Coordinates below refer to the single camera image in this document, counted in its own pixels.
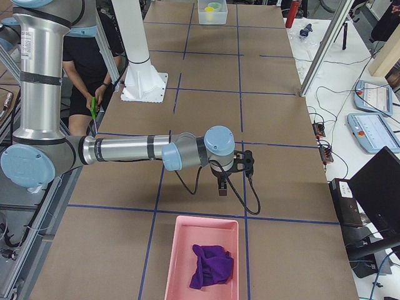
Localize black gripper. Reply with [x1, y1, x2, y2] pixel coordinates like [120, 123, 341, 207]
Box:
[210, 162, 238, 196]

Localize purple microfiber cloth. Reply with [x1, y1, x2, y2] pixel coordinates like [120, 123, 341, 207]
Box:
[189, 244, 234, 289]

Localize yellow plastic cup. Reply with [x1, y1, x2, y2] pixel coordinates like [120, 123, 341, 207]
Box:
[204, 7, 214, 22]

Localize mint green bowl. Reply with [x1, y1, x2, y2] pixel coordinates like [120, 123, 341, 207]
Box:
[204, 2, 223, 12]

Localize black box with label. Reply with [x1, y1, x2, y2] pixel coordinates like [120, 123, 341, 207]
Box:
[329, 178, 367, 228]

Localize translucent white storage box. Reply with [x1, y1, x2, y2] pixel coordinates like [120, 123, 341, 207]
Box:
[197, 0, 228, 25]

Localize pink plastic bin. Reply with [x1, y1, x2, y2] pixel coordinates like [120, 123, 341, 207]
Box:
[164, 216, 239, 299]

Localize black monitor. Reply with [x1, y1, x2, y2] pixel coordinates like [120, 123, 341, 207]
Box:
[342, 146, 399, 278]

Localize lower teach pendant tablet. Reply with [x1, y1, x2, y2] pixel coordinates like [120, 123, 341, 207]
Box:
[347, 112, 399, 154]

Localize teach pendant tablet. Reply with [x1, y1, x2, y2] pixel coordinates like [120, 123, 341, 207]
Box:
[354, 80, 393, 116]
[347, 112, 399, 154]

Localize upper teach pendant tablet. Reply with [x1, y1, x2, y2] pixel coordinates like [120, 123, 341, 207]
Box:
[354, 80, 393, 116]

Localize seated person in black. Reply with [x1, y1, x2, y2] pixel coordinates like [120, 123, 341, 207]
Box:
[62, 36, 113, 136]

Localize red bottle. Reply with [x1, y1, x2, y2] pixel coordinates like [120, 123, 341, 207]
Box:
[285, 0, 300, 29]

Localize arm gripper cable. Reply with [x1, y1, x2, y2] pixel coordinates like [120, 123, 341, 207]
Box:
[174, 159, 261, 216]

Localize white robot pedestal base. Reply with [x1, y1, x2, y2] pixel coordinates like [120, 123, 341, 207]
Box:
[112, 0, 168, 103]

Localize green handled tool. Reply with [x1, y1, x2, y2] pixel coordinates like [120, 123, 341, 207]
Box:
[90, 97, 98, 120]

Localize aluminium frame post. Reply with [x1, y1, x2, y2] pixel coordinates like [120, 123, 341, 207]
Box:
[299, 0, 354, 97]

